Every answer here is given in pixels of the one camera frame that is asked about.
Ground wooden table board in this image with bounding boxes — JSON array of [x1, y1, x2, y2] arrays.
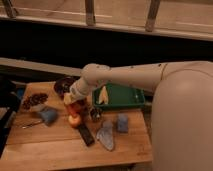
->
[[0, 82, 152, 171]]

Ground green plastic tray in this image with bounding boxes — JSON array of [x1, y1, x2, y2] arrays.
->
[[92, 83, 145, 110]]

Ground small dark toy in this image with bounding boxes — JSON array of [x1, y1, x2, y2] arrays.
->
[[90, 107, 102, 122]]

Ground grey blue cloth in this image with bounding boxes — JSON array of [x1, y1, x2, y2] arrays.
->
[[96, 121, 114, 151]]

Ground yellow round fruit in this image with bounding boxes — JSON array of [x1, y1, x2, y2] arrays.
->
[[68, 115, 82, 128]]

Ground bunch of dark grapes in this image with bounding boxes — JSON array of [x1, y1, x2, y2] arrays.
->
[[22, 93, 48, 110]]

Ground red metal cup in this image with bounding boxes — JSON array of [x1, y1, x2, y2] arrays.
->
[[66, 100, 88, 116]]

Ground black rectangular block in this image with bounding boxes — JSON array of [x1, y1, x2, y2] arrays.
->
[[78, 124, 95, 146]]

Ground metal spoon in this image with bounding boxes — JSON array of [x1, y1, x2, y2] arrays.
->
[[21, 120, 43, 129]]

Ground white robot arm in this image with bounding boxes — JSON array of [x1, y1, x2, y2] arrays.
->
[[64, 61, 213, 171]]

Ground dark purple bowl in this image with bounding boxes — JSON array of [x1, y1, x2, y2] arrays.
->
[[54, 77, 77, 99]]

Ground blue sponge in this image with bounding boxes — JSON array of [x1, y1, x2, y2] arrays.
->
[[117, 114, 128, 133]]

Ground red chili pepper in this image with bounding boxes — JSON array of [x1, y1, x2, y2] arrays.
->
[[68, 103, 83, 117]]

